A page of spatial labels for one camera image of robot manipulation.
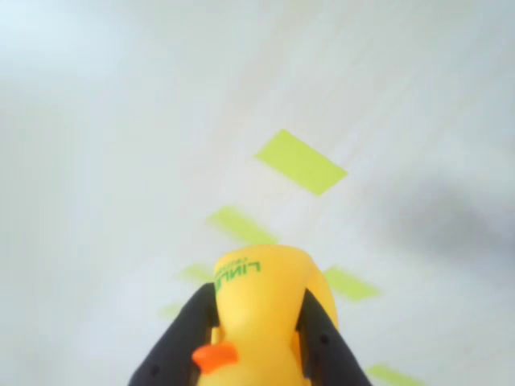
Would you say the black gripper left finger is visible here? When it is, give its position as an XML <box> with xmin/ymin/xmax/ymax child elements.
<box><xmin>127</xmin><ymin>282</ymin><xmax>220</xmax><ymax>386</ymax></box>

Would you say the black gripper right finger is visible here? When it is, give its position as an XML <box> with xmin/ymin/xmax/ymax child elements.
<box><xmin>295</xmin><ymin>288</ymin><xmax>373</xmax><ymax>386</ymax></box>

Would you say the yellow rubber duck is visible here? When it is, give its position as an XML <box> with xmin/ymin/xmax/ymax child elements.
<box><xmin>192</xmin><ymin>243</ymin><xmax>341</xmax><ymax>386</ymax></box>

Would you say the yellow tape strip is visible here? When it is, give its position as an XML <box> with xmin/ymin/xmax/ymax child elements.
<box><xmin>321</xmin><ymin>266</ymin><xmax>381</xmax><ymax>302</ymax></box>
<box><xmin>205</xmin><ymin>205</ymin><xmax>279</xmax><ymax>247</ymax></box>
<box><xmin>253</xmin><ymin>129</ymin><xmax>349</xmax><ymax>198</ymax></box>
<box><xmin>365</xmin><ymin>363</ymin><xmax>431</xmax><ymax>386</ymax></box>
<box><xmin>157</xmin><ymin>302</ymin><xmax>186</xmax><ymax>321</ymax></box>

